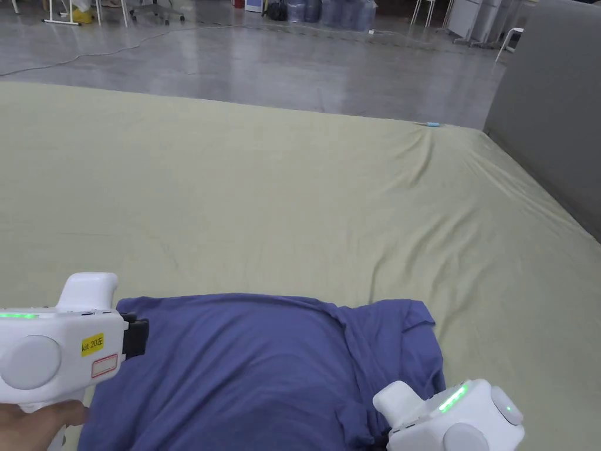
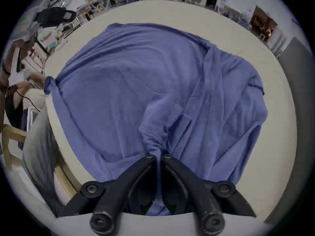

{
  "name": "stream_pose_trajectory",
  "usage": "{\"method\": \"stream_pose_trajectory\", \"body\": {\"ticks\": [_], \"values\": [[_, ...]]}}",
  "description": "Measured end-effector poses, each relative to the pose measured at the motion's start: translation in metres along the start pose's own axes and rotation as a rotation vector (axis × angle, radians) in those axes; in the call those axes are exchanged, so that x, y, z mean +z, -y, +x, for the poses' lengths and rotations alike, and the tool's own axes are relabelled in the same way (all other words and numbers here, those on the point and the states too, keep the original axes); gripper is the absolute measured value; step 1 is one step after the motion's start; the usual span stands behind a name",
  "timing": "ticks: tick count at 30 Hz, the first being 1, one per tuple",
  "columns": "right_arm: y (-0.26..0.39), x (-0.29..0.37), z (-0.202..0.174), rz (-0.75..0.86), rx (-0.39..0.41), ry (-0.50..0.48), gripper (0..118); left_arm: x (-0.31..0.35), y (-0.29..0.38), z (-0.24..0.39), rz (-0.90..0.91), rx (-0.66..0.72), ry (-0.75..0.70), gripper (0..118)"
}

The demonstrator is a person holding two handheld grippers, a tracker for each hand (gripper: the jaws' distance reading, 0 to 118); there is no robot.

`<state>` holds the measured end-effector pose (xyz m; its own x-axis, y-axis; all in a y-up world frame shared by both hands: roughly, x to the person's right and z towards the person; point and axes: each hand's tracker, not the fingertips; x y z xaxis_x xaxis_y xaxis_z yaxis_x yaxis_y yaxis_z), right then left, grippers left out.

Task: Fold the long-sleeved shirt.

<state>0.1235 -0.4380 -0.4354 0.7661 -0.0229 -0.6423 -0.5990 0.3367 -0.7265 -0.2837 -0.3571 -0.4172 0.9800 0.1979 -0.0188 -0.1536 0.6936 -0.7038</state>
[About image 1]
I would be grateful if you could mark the dark blue shirt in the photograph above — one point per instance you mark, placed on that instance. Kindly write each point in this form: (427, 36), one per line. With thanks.
(263, 371)

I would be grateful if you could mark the person's left hand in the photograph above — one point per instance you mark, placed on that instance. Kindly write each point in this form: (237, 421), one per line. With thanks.
(35, 425)

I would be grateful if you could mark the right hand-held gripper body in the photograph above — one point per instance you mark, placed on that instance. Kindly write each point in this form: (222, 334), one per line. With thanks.
(462, 423)

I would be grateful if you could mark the group of water bottles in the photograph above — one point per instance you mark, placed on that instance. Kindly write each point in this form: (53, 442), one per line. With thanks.
(335, 11)

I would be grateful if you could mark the bed with pale green sheet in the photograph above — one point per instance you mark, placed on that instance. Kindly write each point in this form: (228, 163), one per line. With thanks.
(263, 197)

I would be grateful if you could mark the black bag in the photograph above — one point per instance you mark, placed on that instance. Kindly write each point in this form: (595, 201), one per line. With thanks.
(277, 9)

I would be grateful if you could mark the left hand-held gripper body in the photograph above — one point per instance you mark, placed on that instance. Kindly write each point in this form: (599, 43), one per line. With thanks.
(47, 345)

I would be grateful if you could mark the grey padded headboard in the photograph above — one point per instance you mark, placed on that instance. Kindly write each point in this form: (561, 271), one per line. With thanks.
(554, 103)

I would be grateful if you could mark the small light blue object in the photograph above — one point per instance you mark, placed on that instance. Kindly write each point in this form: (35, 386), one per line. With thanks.
(431, 124)

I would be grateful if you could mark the white cabinet on castors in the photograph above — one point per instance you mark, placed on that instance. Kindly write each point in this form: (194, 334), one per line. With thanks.
(483, 21)

